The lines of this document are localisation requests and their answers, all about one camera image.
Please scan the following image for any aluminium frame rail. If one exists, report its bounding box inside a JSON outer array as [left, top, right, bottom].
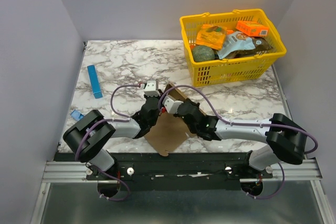
[[31, 160, 333, 223]]

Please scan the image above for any green round melon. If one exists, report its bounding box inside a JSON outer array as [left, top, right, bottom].
[[192, 45, 215, 62]]

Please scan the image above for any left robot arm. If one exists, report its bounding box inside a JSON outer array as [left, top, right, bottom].
[[62, 96, 160, 179]]

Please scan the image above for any yellow plastic basket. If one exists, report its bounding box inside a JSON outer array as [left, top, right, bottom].
[[180, 8, 287, 87]]

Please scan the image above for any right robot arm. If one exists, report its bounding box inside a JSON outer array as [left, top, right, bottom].
[[167, 99, 307, 178]]

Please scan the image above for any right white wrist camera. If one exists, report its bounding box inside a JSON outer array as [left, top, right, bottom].
[[161, 95, 184, 114]]

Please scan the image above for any brown cardboard box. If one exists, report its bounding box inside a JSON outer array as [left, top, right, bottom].
[[143, 82, 203, 157]]

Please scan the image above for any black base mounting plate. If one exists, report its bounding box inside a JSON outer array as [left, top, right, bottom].
[[54, 150, 307, 192]]

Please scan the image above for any light blue snack bag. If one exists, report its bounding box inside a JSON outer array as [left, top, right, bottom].
[[217, 31, 256, 60]]

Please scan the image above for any dark brown snack bag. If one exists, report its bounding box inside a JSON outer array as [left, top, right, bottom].
[[226, 37, 273, 59]]

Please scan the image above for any orange carton box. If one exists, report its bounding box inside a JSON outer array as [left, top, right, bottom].
[[236, 20, 269, 37]]

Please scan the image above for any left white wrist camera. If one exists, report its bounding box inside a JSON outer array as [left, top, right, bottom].
[[143, 80, 162, 98]]

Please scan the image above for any orange snack pouch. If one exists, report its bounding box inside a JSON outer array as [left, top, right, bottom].
[[196, 24, 227, 50]]

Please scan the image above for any long blue bar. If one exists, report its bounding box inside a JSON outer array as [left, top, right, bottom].
[[87, 65, 103, 99]]

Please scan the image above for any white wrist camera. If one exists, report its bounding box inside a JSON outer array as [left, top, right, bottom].
[[143, 80, 162, 98], [161, 95, 184, 114]]

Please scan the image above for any small blue block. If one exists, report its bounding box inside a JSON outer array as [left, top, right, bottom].
[[70, 110, 84, 121]]

